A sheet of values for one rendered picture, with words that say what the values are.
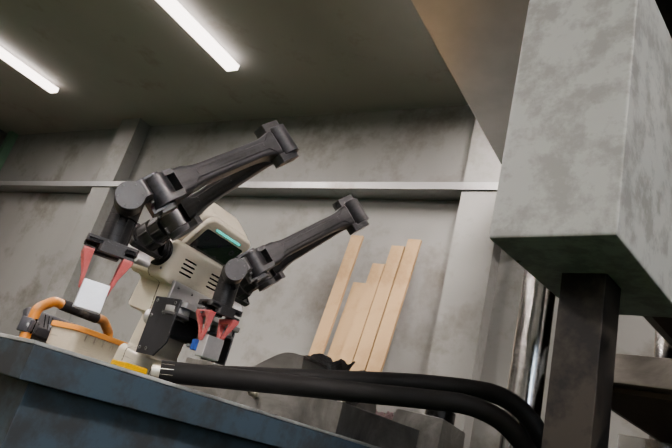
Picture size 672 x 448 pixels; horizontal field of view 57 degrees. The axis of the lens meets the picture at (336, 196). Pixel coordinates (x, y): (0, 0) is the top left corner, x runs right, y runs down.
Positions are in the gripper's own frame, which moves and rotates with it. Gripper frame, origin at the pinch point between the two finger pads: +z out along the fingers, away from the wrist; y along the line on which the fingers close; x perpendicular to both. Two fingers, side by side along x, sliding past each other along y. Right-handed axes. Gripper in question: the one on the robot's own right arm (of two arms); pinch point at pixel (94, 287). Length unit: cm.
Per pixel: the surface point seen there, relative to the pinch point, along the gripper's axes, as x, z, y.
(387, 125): 296, -245, 187
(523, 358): -45, -5, 67
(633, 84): -82, -34, 46
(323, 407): -20.2, 10.1, 44.4
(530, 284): -44, -19, 67
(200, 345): 28.5, 1.5, 30.3
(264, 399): -5.6, 11.0, 38.2
